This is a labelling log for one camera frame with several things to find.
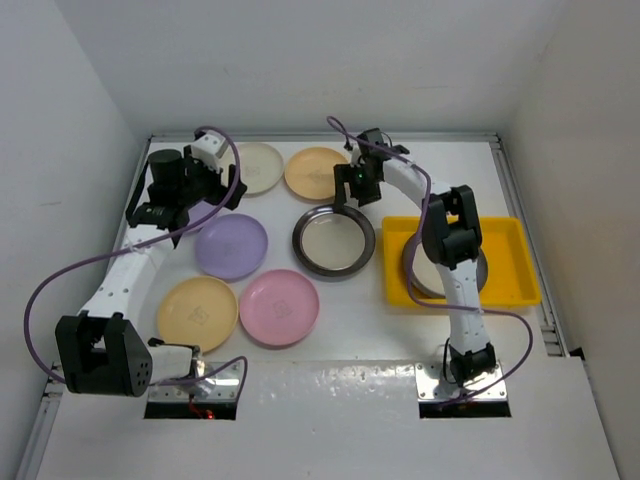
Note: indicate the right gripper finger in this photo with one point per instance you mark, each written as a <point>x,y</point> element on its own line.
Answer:
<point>353,196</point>
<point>342,178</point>

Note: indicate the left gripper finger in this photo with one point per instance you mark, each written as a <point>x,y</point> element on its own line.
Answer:
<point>191,215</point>
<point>236,189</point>

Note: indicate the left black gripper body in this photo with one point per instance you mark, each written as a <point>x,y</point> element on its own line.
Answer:
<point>200,182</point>

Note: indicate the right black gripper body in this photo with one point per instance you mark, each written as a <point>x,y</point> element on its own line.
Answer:
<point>370,187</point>

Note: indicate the orange plastic plate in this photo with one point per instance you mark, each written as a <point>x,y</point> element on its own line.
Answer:
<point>201,311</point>
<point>310,173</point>

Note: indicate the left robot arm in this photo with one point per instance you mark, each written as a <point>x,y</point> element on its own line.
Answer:
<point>101,351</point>

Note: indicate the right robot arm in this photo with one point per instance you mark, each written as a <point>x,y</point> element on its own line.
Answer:
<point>449,233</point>

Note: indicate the yellow plastic bin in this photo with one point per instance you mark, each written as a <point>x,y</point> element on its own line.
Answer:
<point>511,282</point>

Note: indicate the far purple plastic plate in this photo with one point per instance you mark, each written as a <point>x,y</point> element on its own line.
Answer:
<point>208,210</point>

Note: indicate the purple plastic plate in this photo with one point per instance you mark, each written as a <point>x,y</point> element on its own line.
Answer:
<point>231,247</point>
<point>208,210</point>

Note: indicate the near purple plastic plate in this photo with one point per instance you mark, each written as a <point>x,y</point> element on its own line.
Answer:
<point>231,247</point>

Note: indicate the cream plastic plate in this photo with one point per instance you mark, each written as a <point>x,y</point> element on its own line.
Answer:
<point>262,167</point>

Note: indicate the pink plastic plate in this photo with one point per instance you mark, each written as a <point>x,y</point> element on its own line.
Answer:
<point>279,308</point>

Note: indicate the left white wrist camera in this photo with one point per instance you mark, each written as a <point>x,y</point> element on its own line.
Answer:
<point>208,148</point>

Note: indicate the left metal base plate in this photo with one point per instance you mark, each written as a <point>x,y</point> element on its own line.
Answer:
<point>219,386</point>

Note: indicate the metal base plate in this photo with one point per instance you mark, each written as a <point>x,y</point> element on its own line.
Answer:
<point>432,387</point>
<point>219,386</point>

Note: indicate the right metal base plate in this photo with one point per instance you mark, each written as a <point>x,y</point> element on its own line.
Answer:
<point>432,387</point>

